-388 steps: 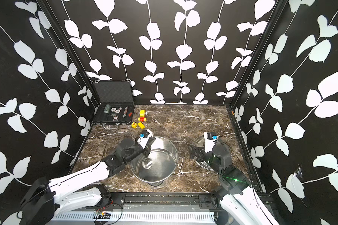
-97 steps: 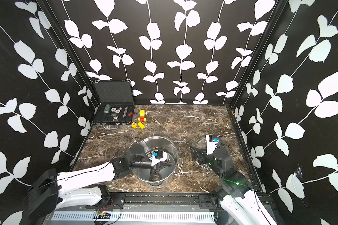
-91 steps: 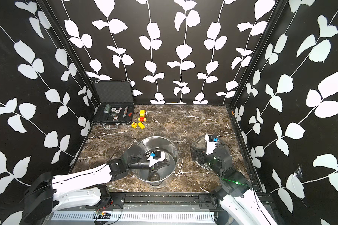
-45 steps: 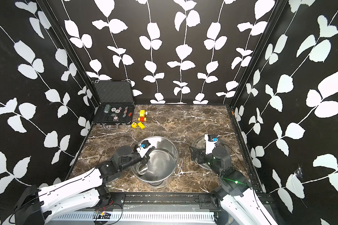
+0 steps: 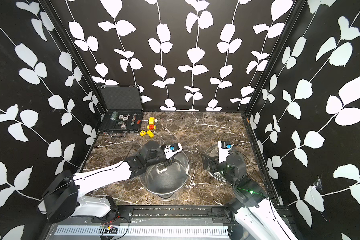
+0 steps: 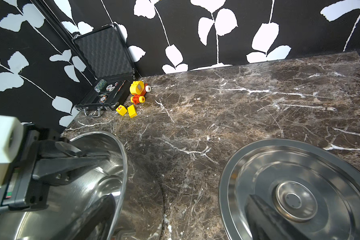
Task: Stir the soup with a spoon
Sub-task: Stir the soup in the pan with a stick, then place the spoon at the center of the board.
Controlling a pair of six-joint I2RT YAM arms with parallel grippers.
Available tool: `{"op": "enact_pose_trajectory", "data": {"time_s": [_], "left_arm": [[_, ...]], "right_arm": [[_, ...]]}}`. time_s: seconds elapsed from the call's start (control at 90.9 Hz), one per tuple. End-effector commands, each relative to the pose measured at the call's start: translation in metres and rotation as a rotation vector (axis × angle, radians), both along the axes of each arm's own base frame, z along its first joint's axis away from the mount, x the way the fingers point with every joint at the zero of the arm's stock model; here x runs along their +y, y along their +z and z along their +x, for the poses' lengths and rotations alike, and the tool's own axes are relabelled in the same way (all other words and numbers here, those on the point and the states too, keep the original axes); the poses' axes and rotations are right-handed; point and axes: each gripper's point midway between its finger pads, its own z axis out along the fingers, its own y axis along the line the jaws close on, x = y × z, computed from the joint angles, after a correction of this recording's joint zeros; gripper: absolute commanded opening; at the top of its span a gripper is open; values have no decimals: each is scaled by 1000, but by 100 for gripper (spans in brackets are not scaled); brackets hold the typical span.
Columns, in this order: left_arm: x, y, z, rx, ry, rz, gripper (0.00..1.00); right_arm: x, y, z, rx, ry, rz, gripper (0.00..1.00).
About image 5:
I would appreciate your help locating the open black carrying case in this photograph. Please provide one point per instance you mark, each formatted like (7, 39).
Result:
(124, 110)

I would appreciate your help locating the yellow red toy block figure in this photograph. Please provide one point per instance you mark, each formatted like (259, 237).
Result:
(152, 123)

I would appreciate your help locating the white slotted cable duct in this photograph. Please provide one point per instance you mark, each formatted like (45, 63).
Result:
(144, 231)

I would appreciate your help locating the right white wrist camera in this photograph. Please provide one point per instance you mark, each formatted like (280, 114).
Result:
(225, 149)

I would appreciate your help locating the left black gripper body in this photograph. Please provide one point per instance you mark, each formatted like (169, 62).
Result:
(169, 162)

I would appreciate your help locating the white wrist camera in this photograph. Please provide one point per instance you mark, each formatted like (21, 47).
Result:
(172, 150)
(225, 149)

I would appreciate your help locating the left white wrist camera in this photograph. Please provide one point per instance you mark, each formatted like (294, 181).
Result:
(172, 150)

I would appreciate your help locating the yellow flat toy brick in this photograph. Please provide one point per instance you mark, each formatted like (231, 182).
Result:
(150, 133)

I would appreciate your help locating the black front rail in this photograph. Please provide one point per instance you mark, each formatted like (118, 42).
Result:
(218, 214)

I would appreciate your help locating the stainless steel pot lid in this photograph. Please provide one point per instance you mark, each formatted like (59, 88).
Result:
(236, 165)

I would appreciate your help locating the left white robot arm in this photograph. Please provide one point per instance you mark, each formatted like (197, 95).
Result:
(67, 196)

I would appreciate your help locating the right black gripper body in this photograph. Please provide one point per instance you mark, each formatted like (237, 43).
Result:
(217, 167)

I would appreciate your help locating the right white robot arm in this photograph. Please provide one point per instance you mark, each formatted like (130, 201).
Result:
(251, 211)

